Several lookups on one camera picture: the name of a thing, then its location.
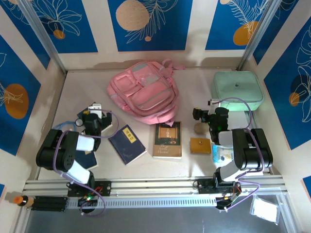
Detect beige oval stone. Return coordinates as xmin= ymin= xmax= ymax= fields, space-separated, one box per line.
xmin=194 ymin=122 xmax=212 ymax=134

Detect blue white tissue packet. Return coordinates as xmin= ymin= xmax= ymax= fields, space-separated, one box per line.
xmin=212 ymin=144 xmax=235 ymax=168

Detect dark brown paperback book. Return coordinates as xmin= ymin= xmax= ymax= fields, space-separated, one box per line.
xmin=153 ymin=121 xmax=183 ymax=160

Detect pink backpack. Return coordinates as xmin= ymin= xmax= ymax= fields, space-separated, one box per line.
xmin=108 ymin=59 xmax=185 ymax=125

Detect clear bag with white card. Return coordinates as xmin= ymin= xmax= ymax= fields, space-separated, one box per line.
xmin=250 ymin=194 xmax=280 ymax=223

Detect tan leather wallet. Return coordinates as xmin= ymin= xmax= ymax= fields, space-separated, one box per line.
xmin=190 ymin=137 xmax=212 ymax=155

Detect mint green zip case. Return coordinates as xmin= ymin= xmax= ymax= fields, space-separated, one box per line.
xmin=210 ymin=71 xmax=265 ymax=112

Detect black controller board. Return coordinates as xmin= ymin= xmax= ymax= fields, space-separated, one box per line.
xmin=216 ymin=194 xmax=240 ymax=210
xmin=77 ymin=194 xmax=99 ymax=207

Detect black ribbed block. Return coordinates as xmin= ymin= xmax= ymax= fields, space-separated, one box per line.
xmin=31 ymin=196 xmax=69 ymax=212

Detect brown bottle with orange cap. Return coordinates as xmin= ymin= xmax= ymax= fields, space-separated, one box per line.
xmin=13 ymin=195 xmax=35 ymax=207

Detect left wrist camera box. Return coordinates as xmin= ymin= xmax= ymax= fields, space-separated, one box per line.
xmin=87 ymin=103 xmax=103 ymax=117

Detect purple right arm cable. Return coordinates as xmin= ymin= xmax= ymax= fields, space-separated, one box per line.
xmin=216 ymin=97 xmax=265 ymax=212

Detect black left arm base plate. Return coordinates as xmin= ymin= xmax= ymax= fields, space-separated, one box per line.
xmin=67 ymin=181 xmax=112 ymax=197

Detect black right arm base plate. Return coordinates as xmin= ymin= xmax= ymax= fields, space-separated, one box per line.
xmin=197 ymin=179 xmax=242 ymax=195

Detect aluminium rail frame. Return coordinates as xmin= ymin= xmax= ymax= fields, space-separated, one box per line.
xmin=23 ymin=176 xmax=289 ymax=195

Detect aluminium corner post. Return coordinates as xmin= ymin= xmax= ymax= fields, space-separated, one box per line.
xmin=237 ymin=0 xmax=280 ymax=71
xmin=18 ymin=0 xmax=68 ymax=75

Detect grey slotted cable duct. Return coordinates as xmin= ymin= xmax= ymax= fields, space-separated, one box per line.
xmin=67 ymin=196 xmax=218 ymax=209

